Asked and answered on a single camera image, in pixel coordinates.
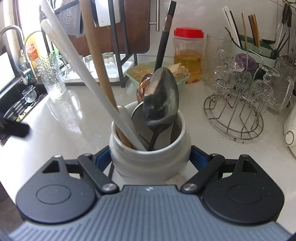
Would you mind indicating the bunch of upright chopsticks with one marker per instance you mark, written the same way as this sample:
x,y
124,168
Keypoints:
x,y
231,25

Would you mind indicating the yellow detergent bottle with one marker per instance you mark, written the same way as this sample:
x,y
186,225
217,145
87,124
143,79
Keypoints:
x,y
32,53

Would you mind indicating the small steel faucet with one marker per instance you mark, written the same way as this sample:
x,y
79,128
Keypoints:
x,y
29,37

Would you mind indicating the tall textured glass mug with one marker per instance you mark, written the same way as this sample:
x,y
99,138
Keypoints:
x,y
50,78

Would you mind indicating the wooden chopstick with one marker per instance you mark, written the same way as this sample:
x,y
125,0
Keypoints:
x,y
99,58

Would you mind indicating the clear drinking glass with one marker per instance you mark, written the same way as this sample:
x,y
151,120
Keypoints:
x,y
89,62

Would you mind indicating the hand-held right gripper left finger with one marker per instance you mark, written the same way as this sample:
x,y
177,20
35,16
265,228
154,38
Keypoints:
x,y
103,160

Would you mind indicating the green plastic basket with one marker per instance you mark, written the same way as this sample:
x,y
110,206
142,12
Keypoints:
x,y
182,80

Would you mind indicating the red lid plastic jar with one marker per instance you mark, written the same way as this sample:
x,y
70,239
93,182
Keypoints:
x,y
188,69

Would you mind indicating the black kitchen sink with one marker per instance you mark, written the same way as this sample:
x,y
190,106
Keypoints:
x,y
11,92

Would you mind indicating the small wine glass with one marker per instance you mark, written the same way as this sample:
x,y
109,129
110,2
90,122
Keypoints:
x,y
29,93

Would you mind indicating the large clear glass mug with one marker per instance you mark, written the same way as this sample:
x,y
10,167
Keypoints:
x,y
284,81

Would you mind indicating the row of hanging utensils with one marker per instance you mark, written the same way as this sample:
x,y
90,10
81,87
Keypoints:
x,y
285,23

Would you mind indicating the steel spoon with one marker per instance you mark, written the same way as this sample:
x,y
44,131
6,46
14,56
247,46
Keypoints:
x,y
161,97

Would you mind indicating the sink drain rack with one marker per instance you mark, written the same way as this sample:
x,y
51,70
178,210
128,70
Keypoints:
x,y
16,107

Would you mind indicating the tall steel kitchen faucet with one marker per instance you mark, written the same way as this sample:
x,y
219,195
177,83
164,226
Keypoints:
x,y
26,52

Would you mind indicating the white electric pot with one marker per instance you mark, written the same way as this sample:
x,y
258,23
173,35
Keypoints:
x,y
291,139

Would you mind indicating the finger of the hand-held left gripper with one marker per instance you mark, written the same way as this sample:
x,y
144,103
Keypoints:
x,y
16,129

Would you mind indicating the green chopstick holder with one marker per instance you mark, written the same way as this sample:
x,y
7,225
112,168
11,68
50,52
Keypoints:
x,y
266,52

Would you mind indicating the white plastic board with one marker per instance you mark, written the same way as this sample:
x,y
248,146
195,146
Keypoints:
x,y
7,67

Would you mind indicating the white ceramic spoon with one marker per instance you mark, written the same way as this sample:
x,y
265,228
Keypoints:
x,y
124,115

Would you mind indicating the patterned clear glass cup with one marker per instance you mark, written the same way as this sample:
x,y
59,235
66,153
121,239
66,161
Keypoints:
x,y
229,64
266,85

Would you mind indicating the white ceramic mug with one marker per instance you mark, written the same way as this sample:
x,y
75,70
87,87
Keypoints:
x,y
150,162

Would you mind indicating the dark wooden cutting board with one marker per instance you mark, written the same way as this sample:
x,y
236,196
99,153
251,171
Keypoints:
x,y
138,27

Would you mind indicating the clear glass with red mark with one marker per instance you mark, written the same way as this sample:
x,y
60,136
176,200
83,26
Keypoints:
x,y
109,62

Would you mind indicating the rose gold spoon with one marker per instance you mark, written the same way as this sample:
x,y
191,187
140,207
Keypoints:
x,y
141,90

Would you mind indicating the clear glass pitcher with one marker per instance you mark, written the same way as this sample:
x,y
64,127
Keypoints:
x,y
215,58

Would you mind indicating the black metal rack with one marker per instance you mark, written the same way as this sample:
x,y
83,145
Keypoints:
x,y
119,58

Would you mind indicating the dry noodle bundle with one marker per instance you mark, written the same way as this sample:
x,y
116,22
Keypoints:
x,y
138,71

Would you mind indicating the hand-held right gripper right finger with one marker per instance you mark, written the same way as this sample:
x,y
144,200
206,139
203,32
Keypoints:
x,y
197,157

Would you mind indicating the black chopstick with brown band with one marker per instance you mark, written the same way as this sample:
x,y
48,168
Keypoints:
x,y
163,41

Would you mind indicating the purple plastic lid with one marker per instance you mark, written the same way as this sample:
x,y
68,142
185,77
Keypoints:
x,y
245,61

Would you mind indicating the white chopstick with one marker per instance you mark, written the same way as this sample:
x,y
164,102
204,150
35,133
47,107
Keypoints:
x,y
129,132
61,25

